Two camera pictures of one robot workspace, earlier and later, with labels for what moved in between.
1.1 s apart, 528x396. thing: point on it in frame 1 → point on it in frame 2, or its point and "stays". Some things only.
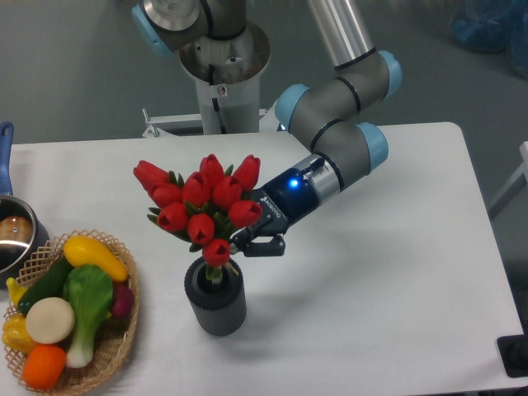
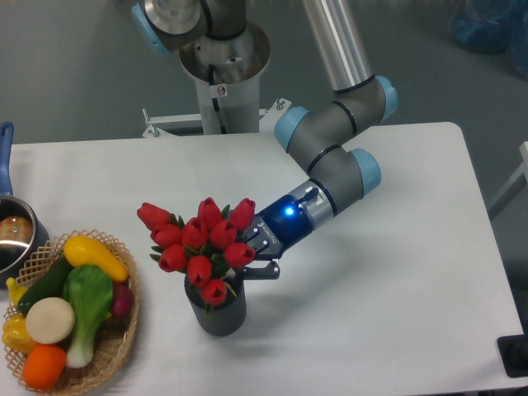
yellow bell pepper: (15, 333) stays
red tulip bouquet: (205, 206) → (208, 247)
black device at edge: (513, 351) stays
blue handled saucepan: (23, 232) stays
